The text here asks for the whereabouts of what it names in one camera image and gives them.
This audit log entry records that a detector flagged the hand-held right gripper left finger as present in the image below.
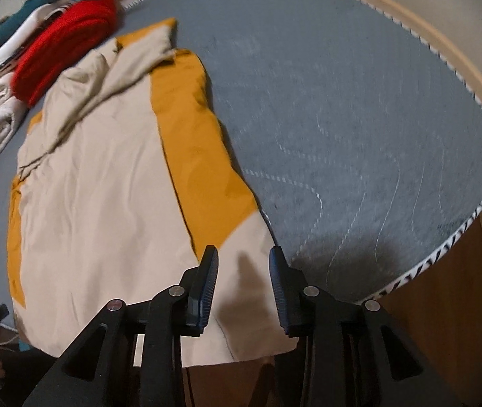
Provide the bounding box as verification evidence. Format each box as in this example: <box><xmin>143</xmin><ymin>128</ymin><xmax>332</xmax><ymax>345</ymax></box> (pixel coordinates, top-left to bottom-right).
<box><xmin>21</xmin><ymin>245</ymin><xmax>220</xmax><ymax>407</ymax></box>

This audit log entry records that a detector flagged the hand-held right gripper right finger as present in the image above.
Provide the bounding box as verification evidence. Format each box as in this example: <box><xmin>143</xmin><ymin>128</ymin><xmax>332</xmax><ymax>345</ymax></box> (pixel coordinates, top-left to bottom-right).
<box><xmin>268</xmin><ymin>246</ymin><xmax>466</xmax><ymax>407</ymax></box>

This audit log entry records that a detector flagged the beige and yellow hooded jacket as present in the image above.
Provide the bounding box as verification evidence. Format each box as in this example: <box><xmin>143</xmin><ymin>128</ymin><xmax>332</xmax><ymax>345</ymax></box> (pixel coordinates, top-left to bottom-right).
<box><xmin>7</xmin><ymin>18</ymin><xmax>299</xmax><ymax>368</ymax></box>

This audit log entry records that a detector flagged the grey bed mattress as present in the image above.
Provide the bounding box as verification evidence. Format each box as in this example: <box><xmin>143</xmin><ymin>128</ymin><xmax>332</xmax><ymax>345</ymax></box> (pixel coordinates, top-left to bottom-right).
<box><xmin>0</xmin><ymin>0</ymin><xmax>482</xmax><ymax>306</ymax></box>

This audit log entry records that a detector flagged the red folded quilt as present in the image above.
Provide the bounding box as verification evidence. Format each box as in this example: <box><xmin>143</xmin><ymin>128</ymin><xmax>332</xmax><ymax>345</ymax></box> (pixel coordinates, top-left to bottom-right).
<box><xmin>12</xmin><ymin>0</ymin><xmax>119</xmax><ymax>108</ymax></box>

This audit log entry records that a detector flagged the teal shark plush toy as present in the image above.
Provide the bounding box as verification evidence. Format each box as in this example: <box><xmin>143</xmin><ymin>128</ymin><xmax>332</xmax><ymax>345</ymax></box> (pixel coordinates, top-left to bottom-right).
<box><xmin>0</xmin><ymin>0</ymin><xmax>102</xmax><ymax>52</ymax></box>

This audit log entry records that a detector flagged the wooden bed frame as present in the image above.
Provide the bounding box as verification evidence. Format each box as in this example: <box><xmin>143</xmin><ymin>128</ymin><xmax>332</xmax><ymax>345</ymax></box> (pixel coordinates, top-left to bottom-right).
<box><xmin>0</xmin><ymin>0</ymin><xmax>482</xmax><ymax>374</ymax></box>

